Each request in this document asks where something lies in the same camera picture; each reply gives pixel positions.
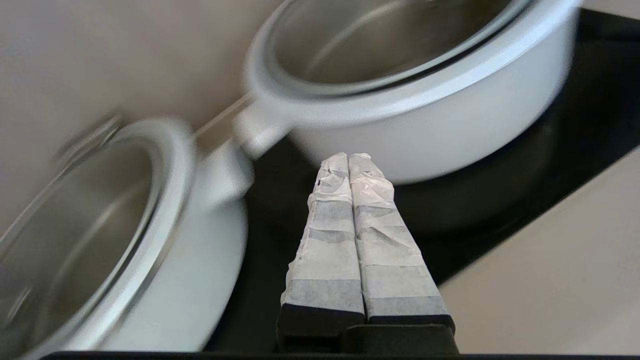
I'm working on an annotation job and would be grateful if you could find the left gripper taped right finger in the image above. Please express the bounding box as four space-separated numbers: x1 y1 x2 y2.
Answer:
348 153 456 331

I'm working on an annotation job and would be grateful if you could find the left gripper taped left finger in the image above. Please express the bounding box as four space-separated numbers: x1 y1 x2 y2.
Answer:
277 152 366 351

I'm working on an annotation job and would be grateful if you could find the small glass lid white rim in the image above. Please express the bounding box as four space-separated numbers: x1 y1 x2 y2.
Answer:
244 0 583 126

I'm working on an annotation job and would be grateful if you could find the wide white pot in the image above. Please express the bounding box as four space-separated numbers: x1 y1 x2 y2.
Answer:
65 140 256 352

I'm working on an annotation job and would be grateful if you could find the deep white pot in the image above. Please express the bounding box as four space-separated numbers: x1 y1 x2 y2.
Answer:
232 10 581 186

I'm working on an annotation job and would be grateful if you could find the black glass induction panel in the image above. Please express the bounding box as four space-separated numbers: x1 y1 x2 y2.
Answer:
202 7 640 353

